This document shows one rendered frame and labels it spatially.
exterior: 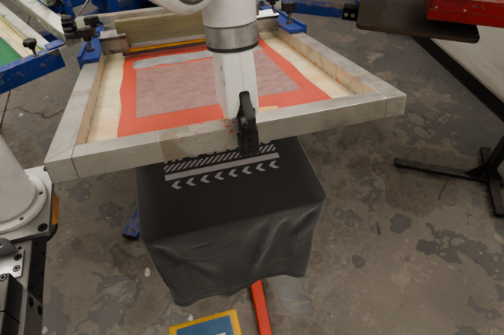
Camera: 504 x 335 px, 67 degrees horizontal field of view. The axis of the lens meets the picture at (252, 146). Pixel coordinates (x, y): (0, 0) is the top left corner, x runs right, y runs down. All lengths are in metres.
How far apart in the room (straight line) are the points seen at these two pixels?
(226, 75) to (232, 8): 0.09
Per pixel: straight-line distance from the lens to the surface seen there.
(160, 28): 1.14
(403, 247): 2.07
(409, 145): 2.55
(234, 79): 0.53
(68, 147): 0.64
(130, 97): 0.87
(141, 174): 1.00
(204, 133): 0.59
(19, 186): 0.74
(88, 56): 1.07
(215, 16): 0.52
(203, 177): 0.97
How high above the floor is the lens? 1.69
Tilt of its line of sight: 46 degrees down
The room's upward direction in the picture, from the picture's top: straight up
